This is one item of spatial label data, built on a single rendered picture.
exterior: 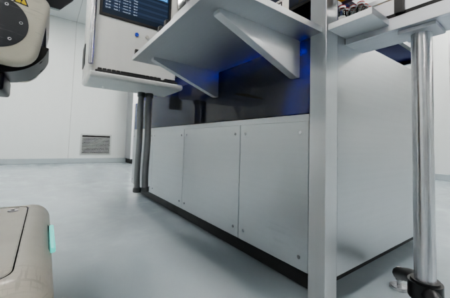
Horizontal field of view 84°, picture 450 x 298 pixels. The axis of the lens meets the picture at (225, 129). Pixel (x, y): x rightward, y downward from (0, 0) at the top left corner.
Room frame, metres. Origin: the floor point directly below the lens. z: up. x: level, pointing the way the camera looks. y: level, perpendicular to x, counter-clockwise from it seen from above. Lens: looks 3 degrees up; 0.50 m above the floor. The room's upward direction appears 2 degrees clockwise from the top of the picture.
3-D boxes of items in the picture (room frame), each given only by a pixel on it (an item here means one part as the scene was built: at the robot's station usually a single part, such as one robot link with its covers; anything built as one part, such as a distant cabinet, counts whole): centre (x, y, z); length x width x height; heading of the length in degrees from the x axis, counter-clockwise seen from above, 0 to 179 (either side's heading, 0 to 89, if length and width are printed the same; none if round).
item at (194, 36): (0.97, 0.03, 0.87); 0.70 x 0.48 x 0.02; 36
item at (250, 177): (1.90, -0.11, 0.44); 2.06 x 1.00 x 0.88; 36
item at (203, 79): (1.17, 0.19, 0.79); 0.34 x 0.03 x 0.13; 126
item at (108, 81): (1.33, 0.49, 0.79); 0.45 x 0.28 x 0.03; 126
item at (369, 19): (0.75, -0.41, 0.87); 0.14 x 0.13 x 0.02; 126
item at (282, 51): (0.76, -0.11, 0.79); 0.34 x 0.03 x 0.13; 126
